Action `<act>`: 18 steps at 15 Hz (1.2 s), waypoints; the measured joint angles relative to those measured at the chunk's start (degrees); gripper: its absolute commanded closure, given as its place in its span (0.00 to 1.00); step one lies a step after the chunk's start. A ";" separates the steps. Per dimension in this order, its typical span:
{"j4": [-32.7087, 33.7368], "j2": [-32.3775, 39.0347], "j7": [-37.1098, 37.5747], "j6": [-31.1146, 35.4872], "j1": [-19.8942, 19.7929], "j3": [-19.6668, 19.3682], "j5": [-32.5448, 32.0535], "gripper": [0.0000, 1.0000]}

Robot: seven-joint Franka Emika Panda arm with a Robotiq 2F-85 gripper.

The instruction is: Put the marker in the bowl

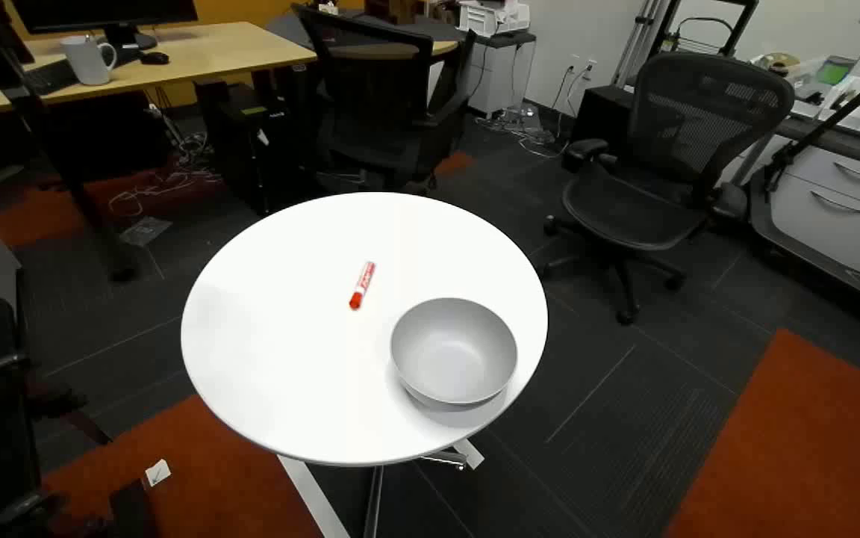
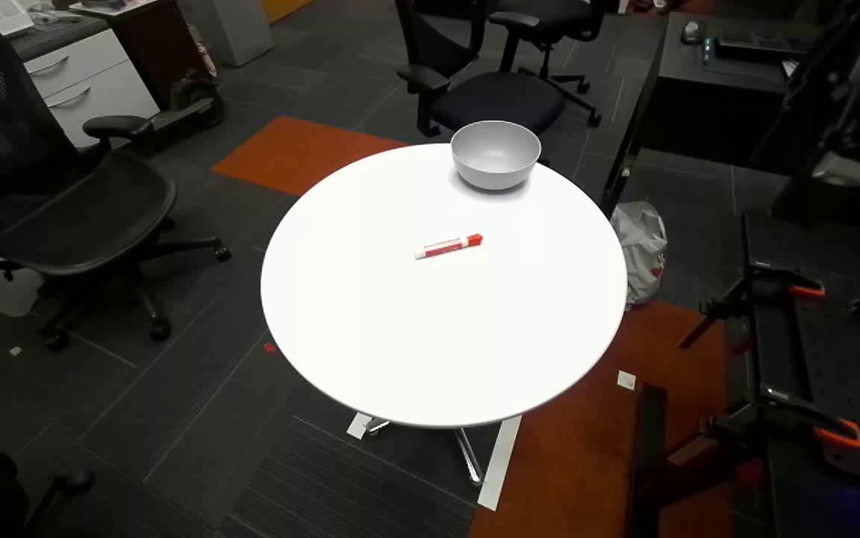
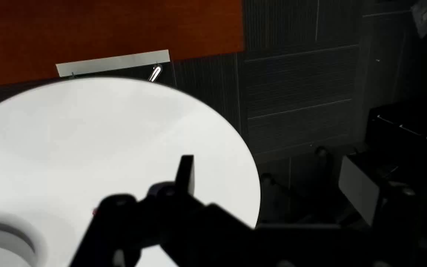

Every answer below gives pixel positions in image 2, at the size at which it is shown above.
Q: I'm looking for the red and white marker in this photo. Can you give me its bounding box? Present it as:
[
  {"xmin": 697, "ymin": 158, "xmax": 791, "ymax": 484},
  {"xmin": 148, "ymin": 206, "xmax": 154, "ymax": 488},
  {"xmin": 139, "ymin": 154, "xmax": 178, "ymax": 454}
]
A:
[{"xmin": 412, "ymin": 230, "xmax": 487, "ymax": 263}]

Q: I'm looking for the grey round bowl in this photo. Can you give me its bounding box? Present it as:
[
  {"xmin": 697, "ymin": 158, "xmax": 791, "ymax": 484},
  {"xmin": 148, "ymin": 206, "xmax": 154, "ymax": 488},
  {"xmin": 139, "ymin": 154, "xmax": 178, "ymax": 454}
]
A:
[{"xmin": 449, "ymin": 118, "xmax": 545, "ymax": 194}]

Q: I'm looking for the black padded office chair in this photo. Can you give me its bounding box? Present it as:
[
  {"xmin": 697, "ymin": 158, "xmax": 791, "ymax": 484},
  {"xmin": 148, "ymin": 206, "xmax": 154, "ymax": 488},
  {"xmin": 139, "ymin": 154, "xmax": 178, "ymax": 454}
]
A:
[
  {"xmin": 396, "ymin": 0, "xmax": 569, "ymax": 145},
  {"xmin": 487, "ymin": 0, "xmax": 611, "ymax": 130}
]

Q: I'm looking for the white table base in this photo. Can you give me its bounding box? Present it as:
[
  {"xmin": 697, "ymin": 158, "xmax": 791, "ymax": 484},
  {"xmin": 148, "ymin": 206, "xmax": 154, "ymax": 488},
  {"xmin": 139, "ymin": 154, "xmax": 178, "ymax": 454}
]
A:
[{"xmin": 345, "ymin": 409, "xmax": 527, "ymax": 514}]

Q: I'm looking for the white plastic bag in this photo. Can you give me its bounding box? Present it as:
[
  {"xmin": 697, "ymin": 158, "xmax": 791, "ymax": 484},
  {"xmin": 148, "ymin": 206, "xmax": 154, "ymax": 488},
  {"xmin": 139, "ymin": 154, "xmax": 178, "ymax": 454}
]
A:
[{"xmin": 611, "ymin": 198, "xmax": 672, "ymax": 309}]

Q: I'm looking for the black desk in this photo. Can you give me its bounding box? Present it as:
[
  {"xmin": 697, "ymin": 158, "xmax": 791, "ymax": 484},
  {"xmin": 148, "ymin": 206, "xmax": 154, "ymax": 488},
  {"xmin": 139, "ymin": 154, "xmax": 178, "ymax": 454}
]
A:
[{"xmin": 636, "ymin": 9, "xmax": 826, "ymax": 169}]

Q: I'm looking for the black mesh office chair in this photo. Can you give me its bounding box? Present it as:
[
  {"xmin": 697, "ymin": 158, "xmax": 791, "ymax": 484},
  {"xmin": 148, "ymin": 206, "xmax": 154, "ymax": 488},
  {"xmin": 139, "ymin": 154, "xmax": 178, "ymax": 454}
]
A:
[{"xmin": 0, "ymin": 13, "xmax": 233, "ymax": 352}]

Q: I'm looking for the white drawer cabinet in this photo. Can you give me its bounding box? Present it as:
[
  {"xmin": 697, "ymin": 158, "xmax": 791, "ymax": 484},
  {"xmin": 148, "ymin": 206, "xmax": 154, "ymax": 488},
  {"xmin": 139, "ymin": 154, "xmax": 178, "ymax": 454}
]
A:
[{"xmin": 9, "ymin": 24, "xmax": 166, "ymax": 154}]

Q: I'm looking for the black workbench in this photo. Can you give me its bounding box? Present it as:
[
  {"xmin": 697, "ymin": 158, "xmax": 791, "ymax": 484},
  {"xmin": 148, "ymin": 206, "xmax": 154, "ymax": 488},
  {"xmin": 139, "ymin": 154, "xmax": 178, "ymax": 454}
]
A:
[{"xmin": 742, "ymin": 206, "xmax": 860, "ymax": 538}]

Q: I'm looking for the black equipment stand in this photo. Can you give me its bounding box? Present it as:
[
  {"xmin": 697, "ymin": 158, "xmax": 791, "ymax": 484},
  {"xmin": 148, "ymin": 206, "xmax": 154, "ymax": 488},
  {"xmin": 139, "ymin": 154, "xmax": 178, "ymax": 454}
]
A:
[{"xmin": 746, "ymin": 0, "xmax": 860, "ymax": 234}]

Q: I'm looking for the black upright post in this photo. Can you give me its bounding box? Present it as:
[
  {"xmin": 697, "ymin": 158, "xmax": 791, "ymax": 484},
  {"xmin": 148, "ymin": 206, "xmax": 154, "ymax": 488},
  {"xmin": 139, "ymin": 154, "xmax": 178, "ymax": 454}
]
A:
[{"xmin": 625, "ymin": 385, "xmax": 672, "ymax": 538}]

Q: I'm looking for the black clamp orange handle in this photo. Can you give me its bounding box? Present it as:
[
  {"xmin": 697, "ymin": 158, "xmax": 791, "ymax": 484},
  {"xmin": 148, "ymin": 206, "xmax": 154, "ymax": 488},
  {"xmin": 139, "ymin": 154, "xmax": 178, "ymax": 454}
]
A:
[
  {"xmin": 702, "ymin": 385, "xmax": 860, "ymax": 458},
  {"xmin": 678, "ymin": 261, "xmax": 832, "ymax": 352}
]

